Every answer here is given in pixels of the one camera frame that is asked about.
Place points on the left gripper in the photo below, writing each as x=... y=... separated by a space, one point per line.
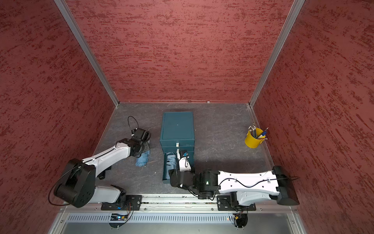
x=147 y=147

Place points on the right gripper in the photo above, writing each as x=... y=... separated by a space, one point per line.
x=171 y=173

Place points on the blue umbrella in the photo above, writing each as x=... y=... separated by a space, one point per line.
x=171 y=164
x=143 y=159

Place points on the teal drawer cabinet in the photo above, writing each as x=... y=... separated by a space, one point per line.
x=177 y=133

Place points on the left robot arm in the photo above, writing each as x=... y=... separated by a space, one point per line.
x=77 y=185

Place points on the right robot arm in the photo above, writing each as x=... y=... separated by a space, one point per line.
x=244 y=189

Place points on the yellow pen cup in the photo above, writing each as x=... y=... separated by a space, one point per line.
x=252 y=142

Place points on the pens in cup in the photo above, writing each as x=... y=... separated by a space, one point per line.
x=257 y=133

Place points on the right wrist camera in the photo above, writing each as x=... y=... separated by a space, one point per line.
x=183 y=161

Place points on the aluminium rail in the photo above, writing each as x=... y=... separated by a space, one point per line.
x=183 y=203

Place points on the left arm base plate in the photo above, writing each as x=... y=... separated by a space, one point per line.
x=133 y=202

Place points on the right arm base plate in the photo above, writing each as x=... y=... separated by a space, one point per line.
x=230 y=203

